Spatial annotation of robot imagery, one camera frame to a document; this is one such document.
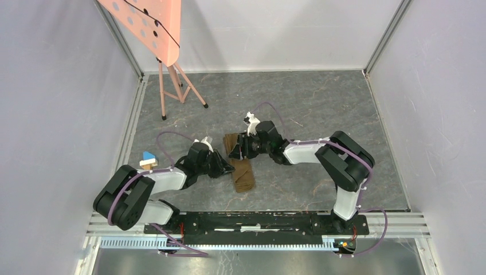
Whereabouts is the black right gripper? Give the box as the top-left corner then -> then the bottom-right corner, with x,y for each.
229,131 -> 272,160

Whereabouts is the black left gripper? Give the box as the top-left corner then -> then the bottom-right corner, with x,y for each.
197,149 -> 235,179

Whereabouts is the brown cloth napkin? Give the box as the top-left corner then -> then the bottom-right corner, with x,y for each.
223,133 -> 256,193

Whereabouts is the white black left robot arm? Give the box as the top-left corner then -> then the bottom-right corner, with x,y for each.
93,140 -> 235,234

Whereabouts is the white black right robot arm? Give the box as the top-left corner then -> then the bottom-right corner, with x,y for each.
228,118 -> 375,234

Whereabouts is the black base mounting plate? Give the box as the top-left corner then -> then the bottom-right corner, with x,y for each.
140,210 -> 370,246

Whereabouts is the blue white wooden block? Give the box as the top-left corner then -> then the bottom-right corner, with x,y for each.
139,151 -> 158,170

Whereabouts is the pink music stand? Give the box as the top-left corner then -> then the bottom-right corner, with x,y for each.
99,0 -> 209,120

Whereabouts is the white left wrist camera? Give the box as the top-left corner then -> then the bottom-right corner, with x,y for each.
193,136 -> 214,152

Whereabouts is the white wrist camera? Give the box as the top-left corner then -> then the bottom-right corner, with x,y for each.
244,112 -> 261,136
193,136 -> 214,152

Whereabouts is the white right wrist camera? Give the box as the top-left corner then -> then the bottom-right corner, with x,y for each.
244,112 -> 261,136

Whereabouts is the aluminium frame rail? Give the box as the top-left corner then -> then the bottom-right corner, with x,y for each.
95,1 -> 147,174

